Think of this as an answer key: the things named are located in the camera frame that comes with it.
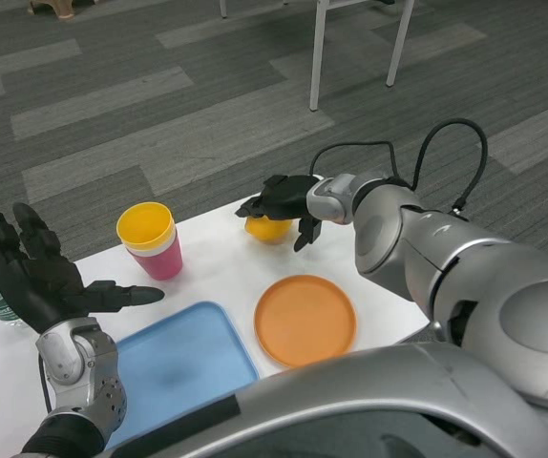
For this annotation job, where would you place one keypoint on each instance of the pink plastic cup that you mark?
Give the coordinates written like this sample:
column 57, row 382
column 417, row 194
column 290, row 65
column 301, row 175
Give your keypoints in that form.
column 162, row 266

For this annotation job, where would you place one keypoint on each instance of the white plastic cup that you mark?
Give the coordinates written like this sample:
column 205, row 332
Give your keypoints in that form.
column 152, row 252

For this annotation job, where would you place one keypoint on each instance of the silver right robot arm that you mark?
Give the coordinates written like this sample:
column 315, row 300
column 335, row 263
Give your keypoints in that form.
column 446, row 267

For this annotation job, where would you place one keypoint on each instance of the white metal-legged table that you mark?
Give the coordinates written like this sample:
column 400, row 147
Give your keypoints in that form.
column 318, row 47

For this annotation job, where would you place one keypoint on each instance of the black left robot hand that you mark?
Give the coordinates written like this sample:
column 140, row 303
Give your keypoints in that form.
column 30, row 286

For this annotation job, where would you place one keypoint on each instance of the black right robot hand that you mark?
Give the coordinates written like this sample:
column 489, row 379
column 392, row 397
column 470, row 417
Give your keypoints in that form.
column 286, row 198

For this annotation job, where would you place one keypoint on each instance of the orange round plate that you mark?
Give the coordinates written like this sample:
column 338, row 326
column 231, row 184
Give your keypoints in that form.
column 305, row 322

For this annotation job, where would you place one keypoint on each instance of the blue plastic tray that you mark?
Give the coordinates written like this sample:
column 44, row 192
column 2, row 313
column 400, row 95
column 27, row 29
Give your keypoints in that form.
column 183, row 353

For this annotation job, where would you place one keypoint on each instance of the silver robot chest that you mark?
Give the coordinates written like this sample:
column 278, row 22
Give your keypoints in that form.
column 350, row 405

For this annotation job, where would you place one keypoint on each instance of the yellow lemon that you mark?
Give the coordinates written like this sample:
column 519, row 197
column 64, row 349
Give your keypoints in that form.
column 269, row 231

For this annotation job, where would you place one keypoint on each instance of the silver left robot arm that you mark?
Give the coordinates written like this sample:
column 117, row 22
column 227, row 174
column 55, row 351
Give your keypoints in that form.
column 83, row 377

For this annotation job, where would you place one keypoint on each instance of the beige plastic stool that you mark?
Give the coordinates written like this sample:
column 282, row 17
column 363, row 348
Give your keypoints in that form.
column 52, row 3

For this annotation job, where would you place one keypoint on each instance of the yellow plastic cup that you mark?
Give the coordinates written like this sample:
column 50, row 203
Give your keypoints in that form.
column 145, row 224

